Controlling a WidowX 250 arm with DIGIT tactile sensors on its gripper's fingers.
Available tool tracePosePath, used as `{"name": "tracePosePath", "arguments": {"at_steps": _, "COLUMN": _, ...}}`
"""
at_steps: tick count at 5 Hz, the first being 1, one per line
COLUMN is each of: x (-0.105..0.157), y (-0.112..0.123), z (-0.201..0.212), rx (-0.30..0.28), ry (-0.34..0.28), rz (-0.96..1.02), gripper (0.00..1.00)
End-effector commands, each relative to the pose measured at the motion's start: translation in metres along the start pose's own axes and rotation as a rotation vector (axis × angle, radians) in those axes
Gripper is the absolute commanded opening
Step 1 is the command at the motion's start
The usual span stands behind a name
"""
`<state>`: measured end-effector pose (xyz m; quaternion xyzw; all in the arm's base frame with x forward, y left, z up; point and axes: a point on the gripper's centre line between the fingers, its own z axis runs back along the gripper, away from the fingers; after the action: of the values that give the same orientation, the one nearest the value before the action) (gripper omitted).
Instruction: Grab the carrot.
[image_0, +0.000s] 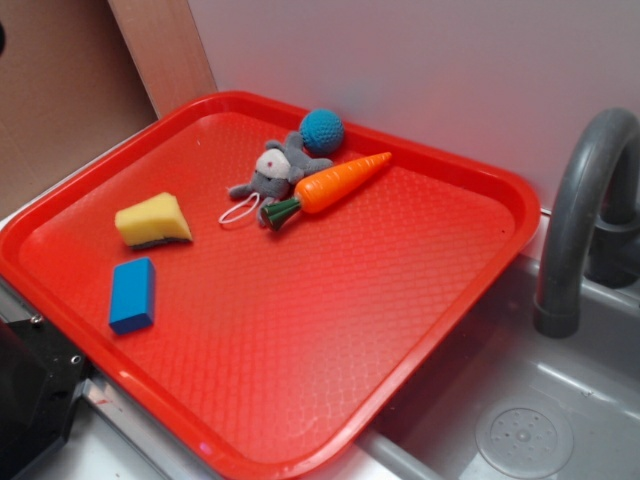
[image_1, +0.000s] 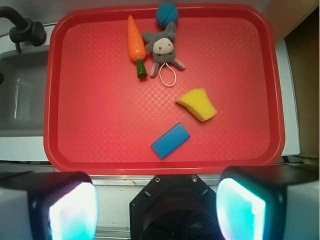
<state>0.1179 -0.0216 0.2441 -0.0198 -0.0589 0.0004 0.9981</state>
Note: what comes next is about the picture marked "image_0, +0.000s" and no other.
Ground grey toy sink basin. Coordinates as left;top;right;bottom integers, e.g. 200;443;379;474
358;257;639;479

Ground yellow sponge piece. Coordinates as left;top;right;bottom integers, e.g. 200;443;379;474
114;192;193;249

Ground wooden board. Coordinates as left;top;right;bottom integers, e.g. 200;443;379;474
108;0;218;118

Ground blue crocheted ball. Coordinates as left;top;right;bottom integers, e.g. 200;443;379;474
299;109;345;156

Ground orange toy carrot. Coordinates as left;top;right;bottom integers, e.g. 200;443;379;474
260;152;392;231

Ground blue rectangular block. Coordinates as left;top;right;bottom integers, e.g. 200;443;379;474
109;257;156;335

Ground grey plush mouse toy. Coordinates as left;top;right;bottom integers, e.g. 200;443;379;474
218;132;334;224

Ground grey toy faucet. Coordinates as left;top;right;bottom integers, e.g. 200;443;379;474
534;108;639;338

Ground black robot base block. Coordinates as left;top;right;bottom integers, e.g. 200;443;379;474
1;320;89;479

